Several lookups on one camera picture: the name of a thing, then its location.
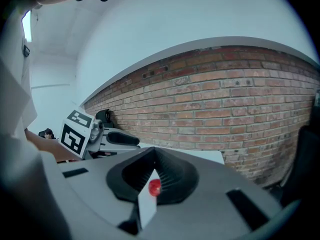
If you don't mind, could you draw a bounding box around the person's light shirt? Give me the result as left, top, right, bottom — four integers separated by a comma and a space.
0, 6, 38, 145

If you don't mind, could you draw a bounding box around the red ball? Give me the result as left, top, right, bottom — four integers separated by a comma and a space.
148, 178, 162, 197

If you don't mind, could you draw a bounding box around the person's left forearm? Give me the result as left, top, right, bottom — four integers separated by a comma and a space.
24, 128, 81, 163

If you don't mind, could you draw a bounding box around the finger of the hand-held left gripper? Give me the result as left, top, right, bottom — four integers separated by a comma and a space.
99, 143, 141, 153
107, 131, 141, 146

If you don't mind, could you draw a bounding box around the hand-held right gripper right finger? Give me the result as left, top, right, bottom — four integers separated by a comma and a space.
139, 147, 302, 240

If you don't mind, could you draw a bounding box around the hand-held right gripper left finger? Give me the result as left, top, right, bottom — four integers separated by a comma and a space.
39, 147, 156, 240

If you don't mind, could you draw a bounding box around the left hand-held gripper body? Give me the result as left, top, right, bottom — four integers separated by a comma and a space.
58, 109, 118, 161

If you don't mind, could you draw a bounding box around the large black office chair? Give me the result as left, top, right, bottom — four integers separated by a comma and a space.
279, 90, 320, 209

